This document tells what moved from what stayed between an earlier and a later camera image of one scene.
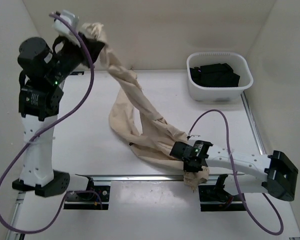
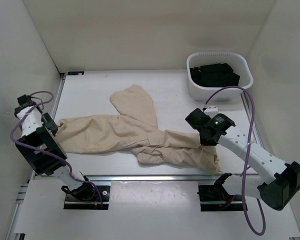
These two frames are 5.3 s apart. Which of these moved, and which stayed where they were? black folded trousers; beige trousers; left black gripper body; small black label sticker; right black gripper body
Moved: right black gripper body; left black gripper body; beige trousers
Stayed: small black label sticker; black folded trousers
